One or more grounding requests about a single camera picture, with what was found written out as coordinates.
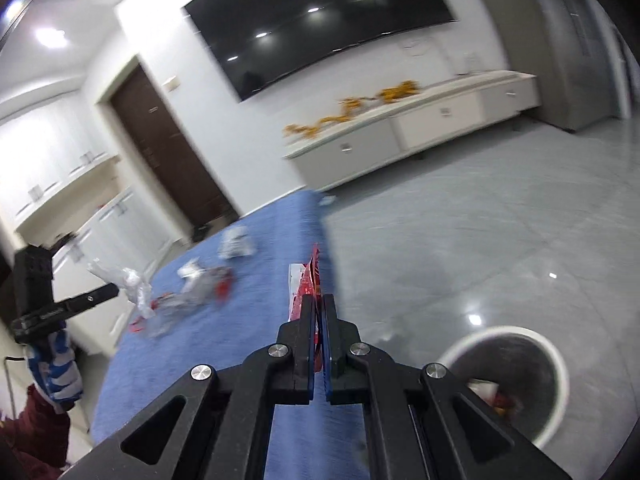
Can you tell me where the white round trash bin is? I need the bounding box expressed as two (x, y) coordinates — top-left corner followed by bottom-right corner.
(436, 325), (571, 448)

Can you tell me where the black wall television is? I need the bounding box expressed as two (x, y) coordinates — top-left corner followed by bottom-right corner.
(182, 0), (459, 104)

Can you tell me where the white paper box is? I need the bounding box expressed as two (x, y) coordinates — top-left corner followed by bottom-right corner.
(218, 226), (257, 261)

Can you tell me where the white upper wall cabinet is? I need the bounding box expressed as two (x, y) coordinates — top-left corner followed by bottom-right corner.
(0, 95), (122, 222)

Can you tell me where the blue towel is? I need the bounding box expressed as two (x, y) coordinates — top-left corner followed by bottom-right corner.
(90, 190), (372, 480)

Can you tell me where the golden tiger figurine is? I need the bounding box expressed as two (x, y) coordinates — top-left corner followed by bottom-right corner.
(378, 79), (422, 104)

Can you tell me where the grey double door refrigerator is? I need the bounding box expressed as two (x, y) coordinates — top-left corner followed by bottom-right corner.
(460, 0), (632, 134)

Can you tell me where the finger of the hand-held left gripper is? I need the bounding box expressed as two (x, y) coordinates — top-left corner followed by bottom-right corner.
(52, 283), (121, 319)

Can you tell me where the person's left forearm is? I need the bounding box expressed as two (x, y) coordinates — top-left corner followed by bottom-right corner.
(0, 385), (72, 469)

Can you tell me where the white television cabinet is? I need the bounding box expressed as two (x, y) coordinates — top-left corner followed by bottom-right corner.
(282, 70), (541, 193)

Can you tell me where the white lower cabinet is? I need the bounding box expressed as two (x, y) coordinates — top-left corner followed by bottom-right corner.
(15, 185), (192, 357)

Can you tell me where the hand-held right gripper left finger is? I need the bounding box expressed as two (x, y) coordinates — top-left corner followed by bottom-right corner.
(62, 293), (321, 480)

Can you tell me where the clear red plastic wrapper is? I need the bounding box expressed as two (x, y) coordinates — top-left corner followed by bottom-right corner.
(149, 266), (236, 338)

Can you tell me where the golden dragon figurine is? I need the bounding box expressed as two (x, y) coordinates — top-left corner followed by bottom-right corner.
(282, 97), (379, 140)

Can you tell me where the person's left hand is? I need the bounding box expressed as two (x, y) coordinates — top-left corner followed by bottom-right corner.
(27, 329), (84, 407)

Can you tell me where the dark brown door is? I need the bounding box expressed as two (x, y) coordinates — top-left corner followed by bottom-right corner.
(109, 64), (239, 229)

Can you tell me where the red white snack wrapper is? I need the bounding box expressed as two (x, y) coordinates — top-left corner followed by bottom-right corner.
(286, 243), (325, 373)

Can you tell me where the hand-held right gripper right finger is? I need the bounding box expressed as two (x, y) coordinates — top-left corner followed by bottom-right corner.
(320, 292), (573, 480)

